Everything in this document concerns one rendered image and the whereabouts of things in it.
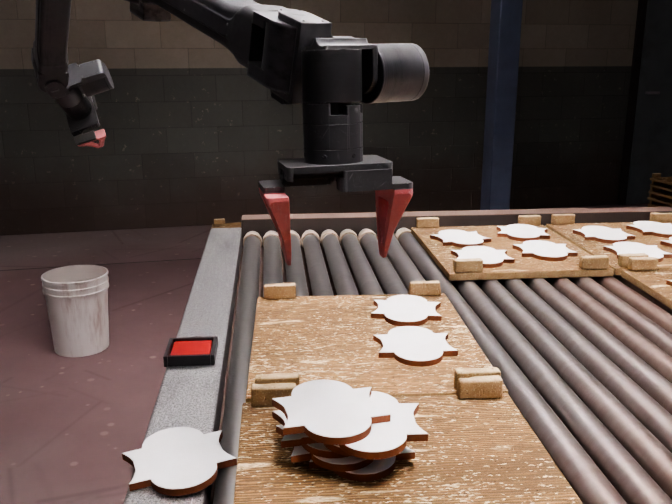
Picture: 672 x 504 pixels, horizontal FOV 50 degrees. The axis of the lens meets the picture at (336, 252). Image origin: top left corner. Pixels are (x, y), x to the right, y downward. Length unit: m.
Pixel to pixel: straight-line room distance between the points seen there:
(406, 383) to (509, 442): 0.19
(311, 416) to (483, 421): 0.23
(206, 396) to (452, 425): 0.34
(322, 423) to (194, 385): 0.32
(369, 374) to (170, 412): 0.27
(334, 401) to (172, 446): 0.20
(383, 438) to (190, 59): 5.26
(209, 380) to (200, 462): 0.24
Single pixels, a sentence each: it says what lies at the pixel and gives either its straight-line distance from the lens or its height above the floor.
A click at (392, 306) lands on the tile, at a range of 1.27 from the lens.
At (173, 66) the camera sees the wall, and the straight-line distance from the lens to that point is 5.91.
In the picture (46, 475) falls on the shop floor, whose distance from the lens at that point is 2.74.
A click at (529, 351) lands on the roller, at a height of 0.92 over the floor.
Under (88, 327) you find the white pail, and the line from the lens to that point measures 3.58.
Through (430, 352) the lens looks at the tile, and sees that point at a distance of 1.09.
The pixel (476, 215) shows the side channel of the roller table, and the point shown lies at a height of 0.95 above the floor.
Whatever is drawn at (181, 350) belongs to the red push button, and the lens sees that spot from 1.16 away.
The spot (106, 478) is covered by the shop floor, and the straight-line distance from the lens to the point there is 2.66.
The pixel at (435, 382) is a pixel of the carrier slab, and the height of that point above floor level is 0.94.
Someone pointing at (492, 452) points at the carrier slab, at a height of 0.94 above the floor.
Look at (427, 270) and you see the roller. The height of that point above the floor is 0.91.
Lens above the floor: 1.37
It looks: 15 degrees down
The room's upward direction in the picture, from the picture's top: straight up
